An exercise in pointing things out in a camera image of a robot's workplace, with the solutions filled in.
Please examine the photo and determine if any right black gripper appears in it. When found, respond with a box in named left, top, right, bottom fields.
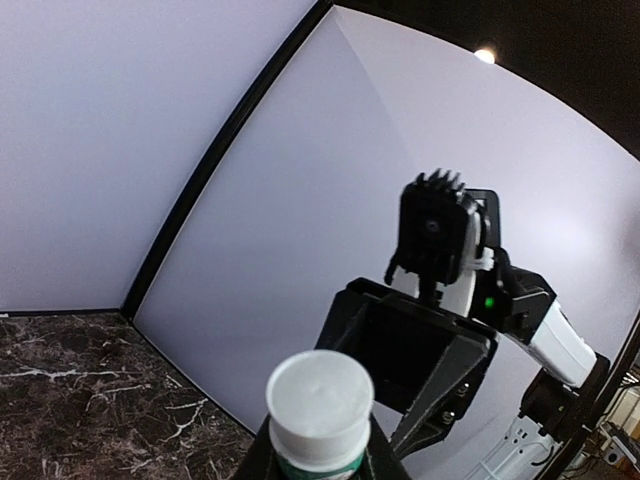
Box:
left=314, top=278, right=498, bottom=459

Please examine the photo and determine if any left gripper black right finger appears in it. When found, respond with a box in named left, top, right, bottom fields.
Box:
left=364, top=424, right=411, bottom=480

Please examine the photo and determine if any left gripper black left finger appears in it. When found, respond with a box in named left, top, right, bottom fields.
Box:
left=234, top=419, right=280, bottom=480

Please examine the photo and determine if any white green glue stick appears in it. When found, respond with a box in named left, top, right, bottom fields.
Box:
left=265, top=350, right=374, bottom=479

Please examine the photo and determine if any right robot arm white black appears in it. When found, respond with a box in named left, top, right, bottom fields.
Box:
left=317, top=258, right=609, bottom=479

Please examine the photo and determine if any right black frame post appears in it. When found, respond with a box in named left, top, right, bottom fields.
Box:
left=119, top=0, right=335, bottom=321

